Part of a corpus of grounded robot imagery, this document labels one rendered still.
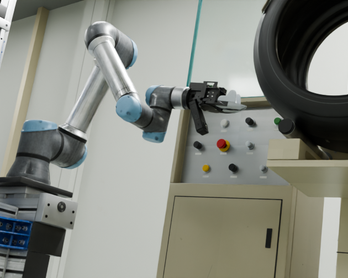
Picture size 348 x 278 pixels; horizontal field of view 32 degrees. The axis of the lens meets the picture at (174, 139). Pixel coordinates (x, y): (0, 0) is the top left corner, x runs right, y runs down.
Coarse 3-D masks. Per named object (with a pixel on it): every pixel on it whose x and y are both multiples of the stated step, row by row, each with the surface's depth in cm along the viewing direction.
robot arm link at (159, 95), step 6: (150, 90) 202; (156, 90) 200; (162, 90) 199; (168, 90) 198; (150, 96) 201; (156, 96) 200; (162, 96) 199; (168, 96) 197; (150, 102) 202; (156, 102) 199; (162, 102) 199; (168, 102) 198; (168, 108) 199; (174, 108) 199
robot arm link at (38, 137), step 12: (36, 120) 206; (24, 132) 206; (36, 132) 205; (48, 132) 207; (60, 132) 215; (24, 144) 204; (36, 144) 204; (48, 144) 206; (60, 144) 211; (48, 156) 207
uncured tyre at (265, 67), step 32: (288, 0) 176; (320, 0) 196; (256, 32) 182; (288, 32) 197; (320, 32) 198; (256, 64) 178; (288, 64) 199; (288, 96) 166; (320, 96) 161; (320, 128) 163
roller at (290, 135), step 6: (282, 120) 164; (288, 120) 164; (282, 126) 164; (288, 126) 163; (294, 126) 163; (282, 132) 164; (288, 132) 163; (294, 132) 164; (300, 132) 167; (300, 138) 168; (306, 138) 171; (306, 144) 172; (312, 144) 176; (318, 150) 180; (324, 156) 186
